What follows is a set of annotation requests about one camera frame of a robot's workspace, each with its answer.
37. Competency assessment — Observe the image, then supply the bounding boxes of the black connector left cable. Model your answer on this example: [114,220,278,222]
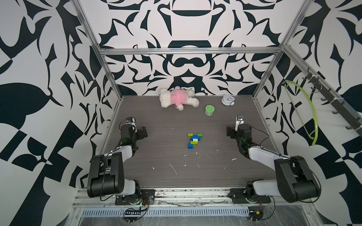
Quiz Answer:
[123,208,145,222]

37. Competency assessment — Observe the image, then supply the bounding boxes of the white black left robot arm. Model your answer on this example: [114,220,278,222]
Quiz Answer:
[87,124,148,200]

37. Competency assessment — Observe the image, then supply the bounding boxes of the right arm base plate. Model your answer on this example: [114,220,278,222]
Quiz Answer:
[228,188,272,204]

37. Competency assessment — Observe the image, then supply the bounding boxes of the black wall hook rack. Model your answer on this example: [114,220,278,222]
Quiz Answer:
[303,67,362,136]

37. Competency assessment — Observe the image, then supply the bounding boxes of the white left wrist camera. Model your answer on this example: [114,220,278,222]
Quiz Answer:
[126,117,137,133]

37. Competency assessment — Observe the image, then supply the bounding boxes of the white plush teddy pink shirt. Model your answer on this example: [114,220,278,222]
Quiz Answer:
[159,86,199,111]

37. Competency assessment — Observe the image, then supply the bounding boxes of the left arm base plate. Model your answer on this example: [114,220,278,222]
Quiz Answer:
[115,189,156,206]

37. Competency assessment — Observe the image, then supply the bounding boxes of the black connector right cable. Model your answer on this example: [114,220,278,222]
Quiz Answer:
[248,208,264,221]

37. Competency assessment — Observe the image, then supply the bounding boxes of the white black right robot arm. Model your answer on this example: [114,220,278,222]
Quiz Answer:
[226,124,321,203]

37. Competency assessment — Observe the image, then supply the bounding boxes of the green lidded round jar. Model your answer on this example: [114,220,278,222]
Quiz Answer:
[205,105,215,116]

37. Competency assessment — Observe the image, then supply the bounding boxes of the black connector cable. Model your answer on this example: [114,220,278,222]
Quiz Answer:
[248,208,264,221]
[123,208,145,222]

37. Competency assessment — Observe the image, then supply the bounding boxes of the white alarm clock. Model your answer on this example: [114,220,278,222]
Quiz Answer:
[221,95,235,106]

